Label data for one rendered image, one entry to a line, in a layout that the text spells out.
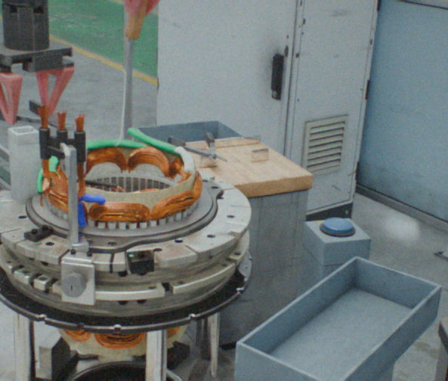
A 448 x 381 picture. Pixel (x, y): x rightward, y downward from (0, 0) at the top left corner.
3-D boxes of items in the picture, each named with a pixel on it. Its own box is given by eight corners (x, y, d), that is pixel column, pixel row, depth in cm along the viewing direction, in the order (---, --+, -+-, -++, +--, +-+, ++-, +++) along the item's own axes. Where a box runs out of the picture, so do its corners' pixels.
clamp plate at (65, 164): (65, 175, 80) (64, 150, 79) (60, 168, 82) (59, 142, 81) (70, 175, 80) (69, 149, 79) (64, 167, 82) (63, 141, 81)
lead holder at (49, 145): (38, 157, 82) (36, 126, 81) (75, 152, 84) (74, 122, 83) (50, 168, 79) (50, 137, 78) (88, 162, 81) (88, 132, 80)
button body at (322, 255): (307, 401, 113) (324, 243, 103) (289, 372, 119) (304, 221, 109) (351, 394, 115) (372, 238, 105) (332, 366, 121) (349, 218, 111)
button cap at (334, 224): (330, 235, 105) (331, 229, 104) (318, 224, 108) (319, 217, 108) (356, 233, 106) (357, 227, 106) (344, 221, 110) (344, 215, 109)
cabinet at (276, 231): (149, 299, 137) (151, 161, 127) (242, 280, 145) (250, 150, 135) (194, 357, 121) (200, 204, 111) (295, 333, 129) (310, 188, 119)
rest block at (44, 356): (70, 358, 112) (70, 327, 110) (52, 380, 107) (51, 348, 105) (43, 352, 113) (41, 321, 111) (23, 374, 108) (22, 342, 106)
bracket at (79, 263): (68, 292, 85) (66, 250, 83) (100, 297, 84) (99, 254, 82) (61, 301, 83) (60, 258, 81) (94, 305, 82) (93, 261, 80)
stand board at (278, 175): (149, 160, 127) (150, 147, 126) (251, 149, 136) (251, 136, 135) (200, 205, 111) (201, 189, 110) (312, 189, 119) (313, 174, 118)
